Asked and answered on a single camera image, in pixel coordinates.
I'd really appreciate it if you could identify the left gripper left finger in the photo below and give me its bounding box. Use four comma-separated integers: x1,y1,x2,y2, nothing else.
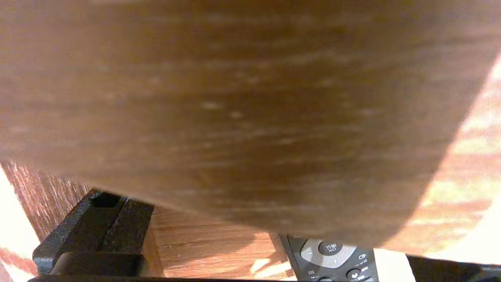
32,189,156,277

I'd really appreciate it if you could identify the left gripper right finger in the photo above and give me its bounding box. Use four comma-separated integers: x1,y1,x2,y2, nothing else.
406,255,501,282

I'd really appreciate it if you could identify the black Philips remote control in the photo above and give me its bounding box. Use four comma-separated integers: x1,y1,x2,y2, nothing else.
279,233,379,282

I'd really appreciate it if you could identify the round wooden bedside table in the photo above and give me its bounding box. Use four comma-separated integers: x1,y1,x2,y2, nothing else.
0,0,501,249

